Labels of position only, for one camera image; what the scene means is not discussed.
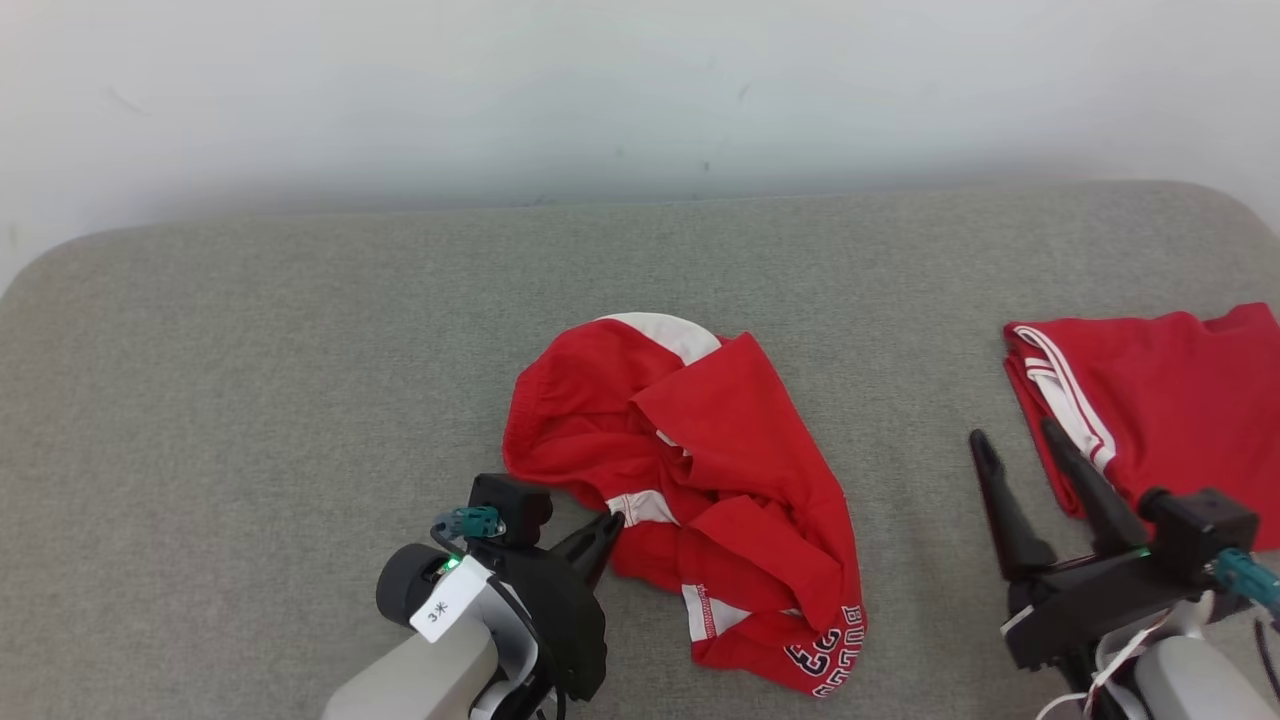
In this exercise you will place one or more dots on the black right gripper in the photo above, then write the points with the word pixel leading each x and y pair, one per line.
pixel 1090 610

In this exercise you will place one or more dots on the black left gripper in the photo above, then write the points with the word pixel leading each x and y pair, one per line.
pixel 565 620

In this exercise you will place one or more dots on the red Bulls basketball shorts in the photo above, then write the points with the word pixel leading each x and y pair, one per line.
pixel 720 450

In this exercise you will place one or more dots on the red Bulls jersey white sleeves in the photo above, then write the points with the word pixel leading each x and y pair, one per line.
pixel 1180 400

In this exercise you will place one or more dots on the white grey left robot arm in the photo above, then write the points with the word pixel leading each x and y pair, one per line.
pixel 430 670

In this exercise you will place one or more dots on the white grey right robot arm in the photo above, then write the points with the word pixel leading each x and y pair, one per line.
pixel 1190 680

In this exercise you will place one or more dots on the grey fabric sofa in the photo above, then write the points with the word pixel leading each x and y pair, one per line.
pixel 250 400

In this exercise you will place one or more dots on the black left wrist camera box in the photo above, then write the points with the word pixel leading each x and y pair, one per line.
pixel 510 508

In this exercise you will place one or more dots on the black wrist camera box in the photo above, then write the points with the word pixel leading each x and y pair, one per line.
pixel 510 508
pixel 1200 530

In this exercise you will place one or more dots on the teal left camera connector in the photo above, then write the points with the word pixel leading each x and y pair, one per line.
pixel 475 521

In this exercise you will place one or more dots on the teal camera connector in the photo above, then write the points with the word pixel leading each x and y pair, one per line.
pixel 1250 580
pixel 475 521

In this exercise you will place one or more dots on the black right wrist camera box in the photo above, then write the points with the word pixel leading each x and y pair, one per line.
pixel 1200 530

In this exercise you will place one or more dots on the teal right camera connector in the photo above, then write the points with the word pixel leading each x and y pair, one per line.
pixel 1250 580

